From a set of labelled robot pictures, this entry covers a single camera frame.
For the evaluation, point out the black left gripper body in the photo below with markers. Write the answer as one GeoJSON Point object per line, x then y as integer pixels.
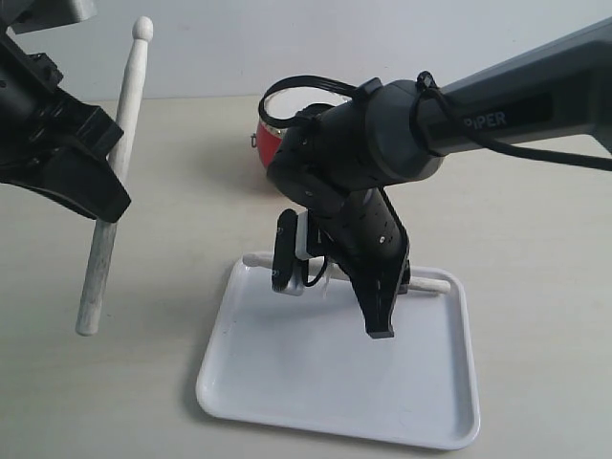
{"type": "Point", "coordinates": [29, 84]}

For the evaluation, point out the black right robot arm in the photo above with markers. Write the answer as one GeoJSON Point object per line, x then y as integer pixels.
{"type": "Point", "coordinates": [337, 161]}

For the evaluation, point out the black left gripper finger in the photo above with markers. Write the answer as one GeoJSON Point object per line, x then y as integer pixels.
{"type": "Point", "coordinates": [87, 127]}
{"type": "Point", "coordinates": [77, 181]}

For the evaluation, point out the white plastic tray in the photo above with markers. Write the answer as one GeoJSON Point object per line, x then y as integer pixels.
{"type": "Point", "coordinates": [305, 362]}

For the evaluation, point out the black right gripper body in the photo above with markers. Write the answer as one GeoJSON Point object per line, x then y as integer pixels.
{"type": "Point", "coordinates": [365, 238]}

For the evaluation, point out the small red drum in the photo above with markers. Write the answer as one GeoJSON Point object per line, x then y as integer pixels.
{"type": "Point", "coordinates": [282, 105]}

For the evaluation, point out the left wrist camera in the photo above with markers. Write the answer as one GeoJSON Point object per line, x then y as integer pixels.
{"type": "Point", "coordinates": [26, 16]}

